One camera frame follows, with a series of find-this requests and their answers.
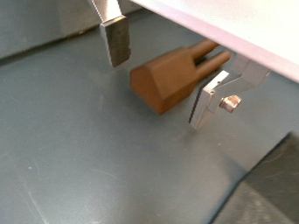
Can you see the brown three prong object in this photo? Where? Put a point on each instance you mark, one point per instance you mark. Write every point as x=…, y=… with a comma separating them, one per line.
x=165, y=80

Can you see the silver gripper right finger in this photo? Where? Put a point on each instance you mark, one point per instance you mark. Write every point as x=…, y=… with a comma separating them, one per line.
x=221, y=92

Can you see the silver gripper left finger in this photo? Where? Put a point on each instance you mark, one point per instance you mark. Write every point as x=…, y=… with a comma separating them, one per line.
x=114, y=30

